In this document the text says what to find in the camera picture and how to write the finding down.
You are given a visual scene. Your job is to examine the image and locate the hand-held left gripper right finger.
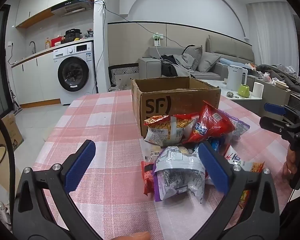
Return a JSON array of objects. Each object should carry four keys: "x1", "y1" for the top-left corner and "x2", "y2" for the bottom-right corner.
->
[{"x1": 190, "y1": 141, "x2": 280, "y2": 240}]

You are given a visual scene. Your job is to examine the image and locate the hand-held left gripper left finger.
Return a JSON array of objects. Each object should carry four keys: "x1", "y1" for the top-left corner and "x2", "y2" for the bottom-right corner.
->
[{"x1": 12, "y1": 140, "x2": 103, "y2": 240}]

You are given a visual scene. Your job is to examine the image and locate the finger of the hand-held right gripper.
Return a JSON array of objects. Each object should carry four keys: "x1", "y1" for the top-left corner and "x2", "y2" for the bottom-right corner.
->
[
  {"x1": 259, "y1": 116, "x2": 294, "y2": 137},
  {"x1": 264, "y1": 102, "x2": 294, "y2": 120}
]

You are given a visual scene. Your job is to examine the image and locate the white red-print snack packet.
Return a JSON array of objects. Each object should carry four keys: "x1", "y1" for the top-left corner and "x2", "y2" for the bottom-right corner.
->
[{"x1": 224, "y1": 152, "x2": 243, "y2": 166}]

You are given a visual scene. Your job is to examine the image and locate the blue cookie packet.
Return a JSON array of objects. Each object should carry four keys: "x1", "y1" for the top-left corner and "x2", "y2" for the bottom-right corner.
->
[{"x1": 208, "y1": 140, "x2": 220, "y2": 153}]

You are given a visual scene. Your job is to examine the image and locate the purple snack packet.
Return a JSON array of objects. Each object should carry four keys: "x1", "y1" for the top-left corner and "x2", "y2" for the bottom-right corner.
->
[
  {"x1": 152, "y1": 146, "x2": 207, "y2": 203},
  {"x1": 225, "y1": 116, "x2": 250, "y2": 140}
]

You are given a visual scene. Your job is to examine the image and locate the yellow noodle snack packet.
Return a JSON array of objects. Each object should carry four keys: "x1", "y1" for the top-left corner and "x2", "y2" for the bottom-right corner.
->
[{"x1": 236, "y1": 161, "x2": 265, "y2": 210}]

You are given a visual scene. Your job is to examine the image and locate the large red chip bag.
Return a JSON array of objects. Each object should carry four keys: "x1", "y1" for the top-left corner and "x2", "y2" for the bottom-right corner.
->
[{"x1": 182, "y1": 101, "x2": 237, "y2": 144}]

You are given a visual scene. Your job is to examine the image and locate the white orange snack bag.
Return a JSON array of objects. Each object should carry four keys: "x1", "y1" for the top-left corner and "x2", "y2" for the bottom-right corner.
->
[{"x1": 144, "y1": 115, "x2": 199, "y2": 147}]

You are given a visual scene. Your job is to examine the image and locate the brown cardboard box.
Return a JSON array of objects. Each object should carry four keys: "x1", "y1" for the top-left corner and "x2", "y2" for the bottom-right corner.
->
[{"x1": 131, "y1": 76, "x2": 222, "y2": 139}]

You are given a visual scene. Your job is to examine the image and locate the person's right hand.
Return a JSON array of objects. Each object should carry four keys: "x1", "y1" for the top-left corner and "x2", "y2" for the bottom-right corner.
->
[{"x1": 282, "y1": 151, "x2": 298, "y2": 180}]

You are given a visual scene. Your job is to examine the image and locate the person's left hand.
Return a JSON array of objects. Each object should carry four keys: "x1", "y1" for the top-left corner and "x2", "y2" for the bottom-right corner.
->
[{"x1": 116, "y1": 231, "x2": 151, "y2": 240}]

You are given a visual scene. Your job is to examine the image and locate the grey side cabinet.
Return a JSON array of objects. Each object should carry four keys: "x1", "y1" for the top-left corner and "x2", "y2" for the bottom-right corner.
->
[{"x1": 247, "y1": 75, "x2": 292, "y2": 117}]

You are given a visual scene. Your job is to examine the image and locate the white paper roll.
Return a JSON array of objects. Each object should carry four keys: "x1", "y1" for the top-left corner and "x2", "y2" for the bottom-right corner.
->
[{"x1": 252, "y1": 81, "x2": 265, "y2": 98}]

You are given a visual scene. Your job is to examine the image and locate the green cup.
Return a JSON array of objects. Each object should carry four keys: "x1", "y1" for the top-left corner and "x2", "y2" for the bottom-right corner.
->
[{"x1": 237, "y1": 84, "x2": 250, "y2": 98}]

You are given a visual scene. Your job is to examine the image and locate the grey clothes heap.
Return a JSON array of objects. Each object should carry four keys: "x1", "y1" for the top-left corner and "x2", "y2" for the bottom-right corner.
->
[{"x1": 256, "y1": 64, "x2": 300, "y2": 88}]

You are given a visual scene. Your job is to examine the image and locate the pink checked tablecloth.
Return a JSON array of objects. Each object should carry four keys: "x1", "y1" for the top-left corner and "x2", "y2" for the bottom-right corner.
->
[{"x1": 31, "y1": 89, "x2": 294, "y2": 240}]

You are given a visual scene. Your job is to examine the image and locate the white electric kettle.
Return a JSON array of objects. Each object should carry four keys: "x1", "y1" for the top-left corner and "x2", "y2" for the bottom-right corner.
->
[{"x1": 226, "y1": 64, "x2": 248, "y2": 92}]

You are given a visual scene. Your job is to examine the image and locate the light blue blanket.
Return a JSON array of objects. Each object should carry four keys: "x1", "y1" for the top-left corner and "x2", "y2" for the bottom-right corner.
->
[{"x1": 219, "y1": 58, "x2": 250, "y2": 67}]

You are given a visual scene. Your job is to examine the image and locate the white coffee table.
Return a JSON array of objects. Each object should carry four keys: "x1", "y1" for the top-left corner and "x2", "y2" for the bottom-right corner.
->
[{"x1": 200, "y1": 79, "x2": 265, "y2": 115}]

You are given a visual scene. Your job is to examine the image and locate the white curtain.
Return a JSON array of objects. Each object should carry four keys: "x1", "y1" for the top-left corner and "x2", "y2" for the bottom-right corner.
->
[{"x1": 246, "y1": 1, "x2": 297, "y2": 68}]

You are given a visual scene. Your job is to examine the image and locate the printed cardboard box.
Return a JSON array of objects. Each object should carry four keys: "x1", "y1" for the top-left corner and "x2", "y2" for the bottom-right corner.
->
[{"x1": 0, "y1": 114, "x2": 24, "y2": 152}]

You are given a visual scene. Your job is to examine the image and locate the grey pillow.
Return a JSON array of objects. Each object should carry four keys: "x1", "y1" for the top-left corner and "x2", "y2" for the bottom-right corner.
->
[
  {"x1": 182, "y1": 45, "x2": 203, "y2": 71},
  {"x1": 197, "y1": 52, "x2": 221, "y2": 73}
]

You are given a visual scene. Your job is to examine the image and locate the white cloth pile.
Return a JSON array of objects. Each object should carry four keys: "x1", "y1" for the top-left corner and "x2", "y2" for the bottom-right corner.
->
[{"x1": 109, "y1": 82, "x2": 133, "y2": 92}]

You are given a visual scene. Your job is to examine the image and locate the white washing machine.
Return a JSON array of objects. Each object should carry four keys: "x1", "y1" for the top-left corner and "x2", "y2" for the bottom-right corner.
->
[{"x1": 52, "y1": 41, "x2": 97, "y2": 105}]

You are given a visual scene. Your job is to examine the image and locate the floor mop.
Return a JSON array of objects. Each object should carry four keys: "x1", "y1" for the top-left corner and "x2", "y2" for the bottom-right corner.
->
[{"x1": 7, "y1": 80, "x2": 23, "y2": 113}]

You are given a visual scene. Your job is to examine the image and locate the white kitchen counter cabinet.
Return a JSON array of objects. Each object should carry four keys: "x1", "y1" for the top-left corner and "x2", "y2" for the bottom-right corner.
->
[{"x1": 11, "y1": 47, "x2": 62, "y2": 105}]

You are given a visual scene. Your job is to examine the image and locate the dark clothes pile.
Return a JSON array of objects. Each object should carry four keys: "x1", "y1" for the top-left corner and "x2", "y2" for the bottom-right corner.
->
[{"x1": 161, "y1": 54, "x2": 198, "y2": 78}]

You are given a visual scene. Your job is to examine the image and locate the grey sofa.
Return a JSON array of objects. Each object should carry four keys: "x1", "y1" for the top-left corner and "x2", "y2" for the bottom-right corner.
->
[{"x1": 138, "y1": 35, "x2": 255, "y2": 83}]

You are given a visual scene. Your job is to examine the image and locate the black pressure cooker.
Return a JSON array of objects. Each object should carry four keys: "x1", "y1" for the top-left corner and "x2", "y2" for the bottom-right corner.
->
[{"x1": 65, "y1": 29, "x2": 83, "y2": 43}]

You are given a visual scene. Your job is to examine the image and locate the dark glass door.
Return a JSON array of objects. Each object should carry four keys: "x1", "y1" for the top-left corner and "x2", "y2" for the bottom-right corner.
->
[{"x1": 0, "y1": 5, "x2": 14, "y2": 115}]

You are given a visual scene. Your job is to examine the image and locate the steel range hood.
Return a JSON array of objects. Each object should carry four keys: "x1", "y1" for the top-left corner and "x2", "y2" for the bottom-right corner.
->
[{"x1": 51, "y1": 0, "x2": 95, "y2": 17}]

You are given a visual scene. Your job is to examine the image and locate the white upper kitchen cabinets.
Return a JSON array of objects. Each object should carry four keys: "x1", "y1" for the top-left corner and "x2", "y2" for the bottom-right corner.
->
[{"x1": 15, "y1": 0, "x2": 95, "y2": 28}]

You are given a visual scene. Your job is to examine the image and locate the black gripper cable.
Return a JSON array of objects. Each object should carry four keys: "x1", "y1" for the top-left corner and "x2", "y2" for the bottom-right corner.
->
[{"x1": 0, "y1": 106, "x2": 17, "y2": 188}]

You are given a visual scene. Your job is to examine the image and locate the wall power strip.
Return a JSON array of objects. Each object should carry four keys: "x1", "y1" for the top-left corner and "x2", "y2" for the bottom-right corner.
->
[{"x1": 152, "y1": 32, "x2": 165, "y2": 47}]

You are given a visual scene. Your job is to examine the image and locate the black wall cable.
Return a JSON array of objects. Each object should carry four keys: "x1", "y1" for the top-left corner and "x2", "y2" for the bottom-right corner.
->
[{"x1": 94, "y1": 0, "x2": 188, "y2": 49}]

